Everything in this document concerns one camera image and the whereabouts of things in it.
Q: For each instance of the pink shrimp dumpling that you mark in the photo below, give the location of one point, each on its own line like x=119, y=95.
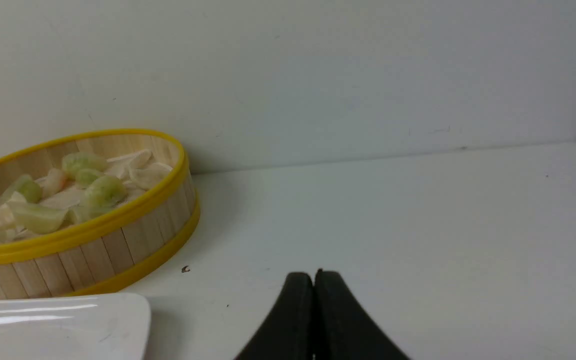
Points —
x=54, y=182

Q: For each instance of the white dumpling rear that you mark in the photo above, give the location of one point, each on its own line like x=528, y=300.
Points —
x=148, y=177

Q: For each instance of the green dumpling left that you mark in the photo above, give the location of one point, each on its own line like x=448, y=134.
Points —
x=24, y=185

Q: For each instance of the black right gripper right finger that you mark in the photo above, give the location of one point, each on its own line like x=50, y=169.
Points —
x=343, y=330

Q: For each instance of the white square plate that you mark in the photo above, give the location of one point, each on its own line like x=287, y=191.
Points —
x=112, y=326

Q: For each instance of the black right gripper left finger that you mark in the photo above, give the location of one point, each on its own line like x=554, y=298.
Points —
x=285, y=332

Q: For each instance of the green dumpling front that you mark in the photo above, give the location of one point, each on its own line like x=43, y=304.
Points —
x=37, y=218

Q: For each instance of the yellow rimmed bamboo steamer basket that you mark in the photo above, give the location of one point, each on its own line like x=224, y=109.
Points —
x=114, y=250

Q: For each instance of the green dumpling rear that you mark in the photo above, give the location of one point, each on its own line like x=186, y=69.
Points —
x=74, y=162

